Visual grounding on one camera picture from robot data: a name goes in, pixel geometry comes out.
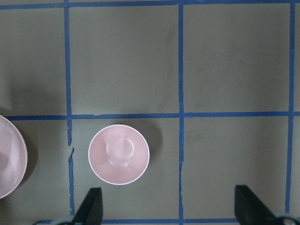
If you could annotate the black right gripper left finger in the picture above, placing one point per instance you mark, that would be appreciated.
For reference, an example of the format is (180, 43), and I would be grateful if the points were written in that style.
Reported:
(91, 210)

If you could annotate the small pink bowl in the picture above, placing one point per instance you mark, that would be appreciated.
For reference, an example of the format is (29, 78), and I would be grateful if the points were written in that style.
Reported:
(118, 154)

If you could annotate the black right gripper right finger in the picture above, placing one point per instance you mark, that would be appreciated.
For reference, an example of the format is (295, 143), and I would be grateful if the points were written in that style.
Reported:
(250, 210)

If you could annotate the pink plate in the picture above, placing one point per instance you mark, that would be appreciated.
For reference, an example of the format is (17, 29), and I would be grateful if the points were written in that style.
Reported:
(13, 157)

